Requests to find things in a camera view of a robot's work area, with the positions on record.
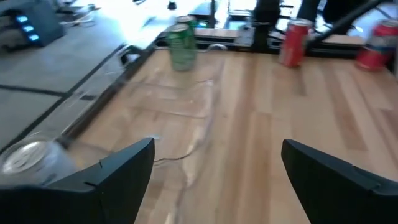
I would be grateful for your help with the silver blue soda can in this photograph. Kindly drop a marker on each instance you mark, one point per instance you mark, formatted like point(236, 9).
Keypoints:
point(28, 158)

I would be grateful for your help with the green soda can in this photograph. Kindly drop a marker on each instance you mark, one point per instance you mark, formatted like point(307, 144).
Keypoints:
point(182, 49)
point(186, 19)

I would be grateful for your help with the grey device with blue lights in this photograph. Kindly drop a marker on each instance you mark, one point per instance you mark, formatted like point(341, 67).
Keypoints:
point(43, 21)

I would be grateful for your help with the red soda can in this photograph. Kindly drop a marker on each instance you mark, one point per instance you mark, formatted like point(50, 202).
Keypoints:
point(293, 43)
point(373, 59)

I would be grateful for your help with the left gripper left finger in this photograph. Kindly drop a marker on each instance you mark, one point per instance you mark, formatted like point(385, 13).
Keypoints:
point(93, 199)

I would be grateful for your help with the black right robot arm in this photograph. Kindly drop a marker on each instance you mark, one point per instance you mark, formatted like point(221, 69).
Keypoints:
point(265, 25)

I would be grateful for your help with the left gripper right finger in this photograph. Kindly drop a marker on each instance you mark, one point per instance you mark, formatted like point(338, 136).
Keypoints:
point(342, 199)

